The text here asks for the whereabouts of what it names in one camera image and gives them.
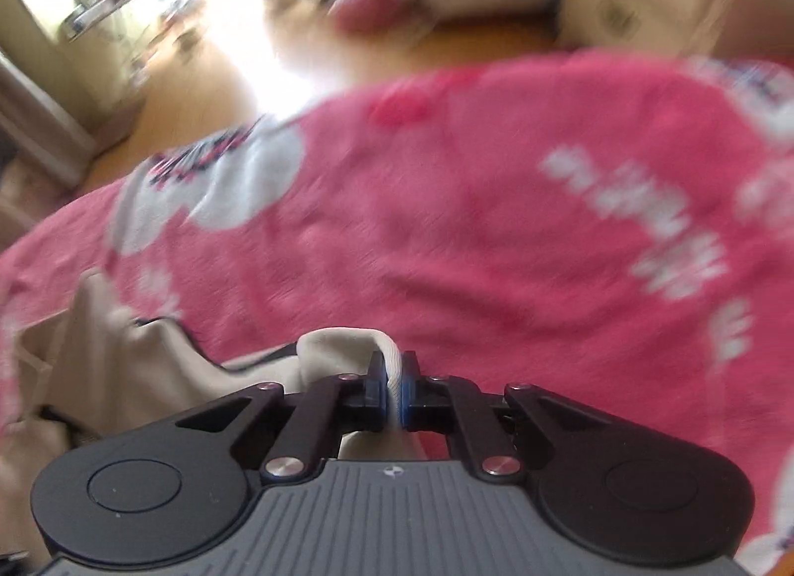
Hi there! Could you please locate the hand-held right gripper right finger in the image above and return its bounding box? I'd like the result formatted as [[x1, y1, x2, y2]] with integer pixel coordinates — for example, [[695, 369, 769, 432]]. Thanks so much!
[[398, 351, 614, 484]]

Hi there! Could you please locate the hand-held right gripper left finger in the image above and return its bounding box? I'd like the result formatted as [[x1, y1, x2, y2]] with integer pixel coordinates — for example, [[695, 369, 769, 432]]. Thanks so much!
[[175, 351, 392, 484]]

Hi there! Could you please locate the beige hooded zip jacket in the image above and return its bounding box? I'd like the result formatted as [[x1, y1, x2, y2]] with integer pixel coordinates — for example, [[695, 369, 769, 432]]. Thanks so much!
[[0, 269, 435, 576]]

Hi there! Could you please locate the pink floral blanket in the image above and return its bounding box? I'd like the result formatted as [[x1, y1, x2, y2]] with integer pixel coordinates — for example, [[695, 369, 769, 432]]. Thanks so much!
[[0, 51, 794, 576]]

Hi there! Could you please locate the yellow wooden cabinet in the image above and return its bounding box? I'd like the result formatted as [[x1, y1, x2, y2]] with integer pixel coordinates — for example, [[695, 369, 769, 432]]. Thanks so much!
[[0, 0, 153, 145]]

